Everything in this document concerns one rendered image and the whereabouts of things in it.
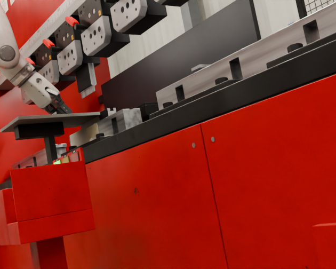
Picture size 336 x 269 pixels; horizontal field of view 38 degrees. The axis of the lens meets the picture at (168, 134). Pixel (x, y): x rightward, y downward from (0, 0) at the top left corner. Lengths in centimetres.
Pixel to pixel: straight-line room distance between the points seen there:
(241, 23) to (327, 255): 118
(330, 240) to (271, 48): 40
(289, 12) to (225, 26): 471
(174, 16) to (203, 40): 646
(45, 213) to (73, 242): 49
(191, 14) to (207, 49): 571
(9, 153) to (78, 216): 139
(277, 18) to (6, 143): 484
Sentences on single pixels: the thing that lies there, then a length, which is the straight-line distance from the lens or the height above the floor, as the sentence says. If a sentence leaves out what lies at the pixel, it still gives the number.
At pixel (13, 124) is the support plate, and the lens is 152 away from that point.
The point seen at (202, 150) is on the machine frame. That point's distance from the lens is 95.
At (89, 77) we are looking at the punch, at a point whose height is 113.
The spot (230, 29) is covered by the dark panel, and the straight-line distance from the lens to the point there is 184.
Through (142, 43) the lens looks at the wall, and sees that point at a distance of 921.
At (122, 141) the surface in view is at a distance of 120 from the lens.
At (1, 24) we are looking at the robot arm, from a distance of 153.
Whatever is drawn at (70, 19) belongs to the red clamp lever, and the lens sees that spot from 161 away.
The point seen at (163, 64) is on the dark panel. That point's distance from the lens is 216.
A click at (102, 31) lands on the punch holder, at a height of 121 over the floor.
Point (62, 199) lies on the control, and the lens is 106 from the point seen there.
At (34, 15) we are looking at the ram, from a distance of 199.
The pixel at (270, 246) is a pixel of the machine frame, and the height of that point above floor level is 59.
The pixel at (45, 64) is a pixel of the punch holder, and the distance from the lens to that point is 189.
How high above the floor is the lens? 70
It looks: 7 degrees up
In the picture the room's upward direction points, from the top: 10 degrees counter-clockwise
